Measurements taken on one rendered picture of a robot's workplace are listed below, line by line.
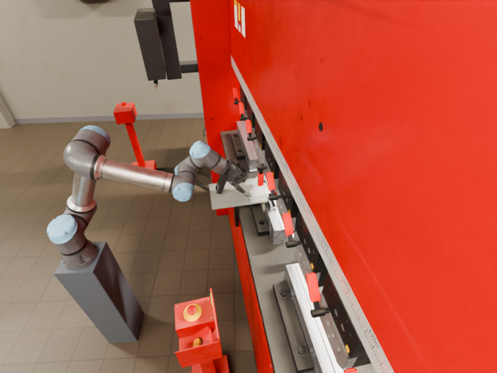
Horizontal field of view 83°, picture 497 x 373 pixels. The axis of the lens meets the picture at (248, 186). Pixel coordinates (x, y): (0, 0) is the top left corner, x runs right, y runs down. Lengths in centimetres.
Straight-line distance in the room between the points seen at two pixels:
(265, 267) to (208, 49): 134
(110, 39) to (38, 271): 284
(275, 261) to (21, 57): 435
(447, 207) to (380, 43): 22
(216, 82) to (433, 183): 175
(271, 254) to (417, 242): 93
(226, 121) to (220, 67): 37
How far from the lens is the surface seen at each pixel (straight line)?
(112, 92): 458
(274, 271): 122
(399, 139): 39
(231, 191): 137
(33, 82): 500
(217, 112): 206
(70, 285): 167
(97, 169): 113
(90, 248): 155
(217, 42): 192
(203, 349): 120
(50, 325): 247
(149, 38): 205
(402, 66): 39
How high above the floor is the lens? 189
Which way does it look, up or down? 40 degrees down
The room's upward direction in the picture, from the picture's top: 1 degrees counter-clockwise
